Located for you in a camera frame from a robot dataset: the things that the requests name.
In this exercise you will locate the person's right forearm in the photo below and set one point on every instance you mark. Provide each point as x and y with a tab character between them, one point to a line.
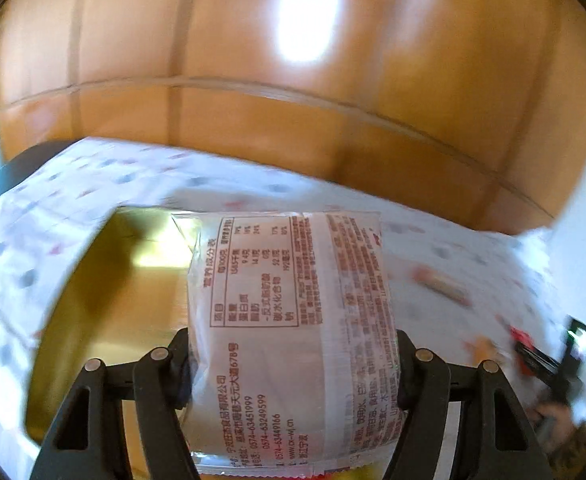
573	455

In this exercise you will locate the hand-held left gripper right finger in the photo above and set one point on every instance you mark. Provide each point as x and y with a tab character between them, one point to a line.
408	380

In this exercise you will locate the black chair back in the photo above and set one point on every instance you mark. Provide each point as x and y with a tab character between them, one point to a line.
28	165

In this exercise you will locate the small red snack packet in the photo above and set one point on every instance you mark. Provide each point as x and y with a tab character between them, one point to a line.
520	337

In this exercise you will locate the person's right hand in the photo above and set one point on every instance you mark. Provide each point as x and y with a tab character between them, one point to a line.
553	417

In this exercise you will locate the white tablecloth with dots and triangles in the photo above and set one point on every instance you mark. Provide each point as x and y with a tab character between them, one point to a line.
423	240

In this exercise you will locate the wooden cabinet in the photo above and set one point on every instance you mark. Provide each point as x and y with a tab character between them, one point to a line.
293	85

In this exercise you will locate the small orange snack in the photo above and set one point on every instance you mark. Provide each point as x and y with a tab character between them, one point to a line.
480	347

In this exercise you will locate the white packet with red text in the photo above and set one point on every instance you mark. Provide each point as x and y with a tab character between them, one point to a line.
288	340

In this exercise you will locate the gold metal tin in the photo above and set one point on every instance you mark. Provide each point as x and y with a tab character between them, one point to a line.
118	300

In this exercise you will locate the pink and beige snack bar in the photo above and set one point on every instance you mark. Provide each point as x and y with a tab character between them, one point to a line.
440	285

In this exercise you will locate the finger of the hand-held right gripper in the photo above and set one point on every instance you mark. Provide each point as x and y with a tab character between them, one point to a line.
535	360

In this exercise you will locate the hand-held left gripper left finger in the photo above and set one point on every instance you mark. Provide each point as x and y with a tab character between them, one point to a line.
173	375

